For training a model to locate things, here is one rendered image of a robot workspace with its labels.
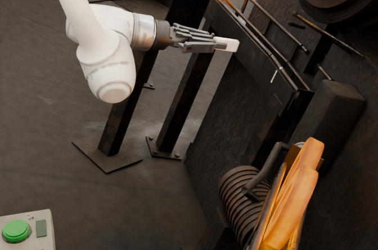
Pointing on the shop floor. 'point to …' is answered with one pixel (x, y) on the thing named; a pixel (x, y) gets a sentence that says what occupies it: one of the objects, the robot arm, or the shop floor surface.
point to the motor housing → (233, 211)
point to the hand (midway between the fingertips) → (225, 44)
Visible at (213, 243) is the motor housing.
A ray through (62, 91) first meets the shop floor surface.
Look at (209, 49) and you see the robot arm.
